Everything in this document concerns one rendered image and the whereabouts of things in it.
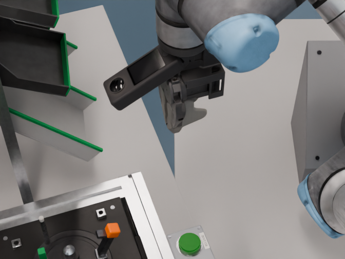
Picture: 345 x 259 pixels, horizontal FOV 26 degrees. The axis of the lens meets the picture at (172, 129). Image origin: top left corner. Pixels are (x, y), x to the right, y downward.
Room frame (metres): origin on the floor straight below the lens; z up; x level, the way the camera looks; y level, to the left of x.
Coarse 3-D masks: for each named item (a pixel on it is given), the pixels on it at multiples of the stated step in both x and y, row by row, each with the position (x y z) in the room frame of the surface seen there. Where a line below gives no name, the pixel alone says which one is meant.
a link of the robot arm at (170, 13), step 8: (160, 0) 0.70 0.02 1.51; (168, 0) 0.69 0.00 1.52; (176, 0) 0.67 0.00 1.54; (160, 8) 0.70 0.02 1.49; (168, 8) 0.69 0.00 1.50; (176, 8) 0.67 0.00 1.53; (160, 16) 0.70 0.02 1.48; (168, 16) 0.69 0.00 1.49; (176, 16) 0.69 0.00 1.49; (176, 24) 0.69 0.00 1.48; (184, 24) 0.69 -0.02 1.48
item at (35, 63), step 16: (0, 32) 0.92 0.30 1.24; (16, 32) 0.93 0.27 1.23; (32, 32) 0.94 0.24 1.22; (48, 32) 0.94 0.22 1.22; (0, 48) 0.88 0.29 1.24; (16, 48) 0.89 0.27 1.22; (32, 48) 0.91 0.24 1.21; (48, 48) 0.92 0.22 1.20; (64, 48) 0.91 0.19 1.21; (0, 64) 0.80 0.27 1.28; (16, 64) 0.86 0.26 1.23; (32, 64) 0.87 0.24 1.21; (48, 64) 0.88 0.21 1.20; (64, 64) 0.88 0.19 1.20; (16, 80) 0.81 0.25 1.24; (32, 80) 0.81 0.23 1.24; (48, 80) 0.84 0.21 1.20; (64, 80) 0.85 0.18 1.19; (64, 96) 0.82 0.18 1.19
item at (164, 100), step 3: (162, 90) 0.73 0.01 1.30; (162, 93) 0.73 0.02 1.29; (162, 96) 0.73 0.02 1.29; (162, 99) 0.73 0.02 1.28; (165, 99) 0.72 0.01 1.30; (192, 99) 0.75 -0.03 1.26; (195, 99) 0.75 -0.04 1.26; (162, 102) 0.73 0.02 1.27; (165, 102) 0.72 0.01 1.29; (162, 105) 0.73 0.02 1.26; (165, 105) 0.72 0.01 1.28; (162, 108) 0.73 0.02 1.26; (165, 108) 0.72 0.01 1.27; (165, 111) 0.72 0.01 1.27; (165, 114) 0.72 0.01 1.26; (165, 117) 0.72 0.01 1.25; (165, 120) 0.72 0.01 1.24; (165, 123) 0.72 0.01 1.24
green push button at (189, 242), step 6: (186, 234) 0.68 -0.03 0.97; (192, 234) 0.68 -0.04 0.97; (180, 240) 0.66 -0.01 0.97; (186, 240) 0.66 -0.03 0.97; (192, 240) 0.66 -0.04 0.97; (198, 240) 0.66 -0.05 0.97; (180, 246) 0.65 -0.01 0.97; (186, 246) 0.65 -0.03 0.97; (192, 246) 0.65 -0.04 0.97; (198, 246) 0.65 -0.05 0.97; (186, 252) 0.64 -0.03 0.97; (192, 252) 0.64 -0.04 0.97
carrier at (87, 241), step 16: (80, 208) 0.73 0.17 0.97; (96, 208) 0.73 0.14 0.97; (112, 208) 0.73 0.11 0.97; (32, 224) 0.70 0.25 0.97; (48, 224) 0.70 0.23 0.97; (64, 224) 0.70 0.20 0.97; (80, 224) 0.70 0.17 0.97; (96, 224) 0.70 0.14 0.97; (128, 224) 0.70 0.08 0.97; (0, 240) 0.66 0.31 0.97; (32, 240) 0.66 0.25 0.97; (48, 240) 0.65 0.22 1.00; (64, 240) 0.65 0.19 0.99; (80, 240) 0.65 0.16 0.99; (96, 240) 0.65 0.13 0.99; (128, 240) 0.66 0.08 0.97; (0, 256) 0.63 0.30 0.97; (16, 256) 0.63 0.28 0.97; (32, 256) 0.63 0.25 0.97; (48, 256) 0.62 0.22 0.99; (64, 256) 0.60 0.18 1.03; (80, 256) 0.62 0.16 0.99; (96, 256) 0.62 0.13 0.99; (112, 256) 0.63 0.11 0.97; (128, 256) 0.63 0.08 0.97
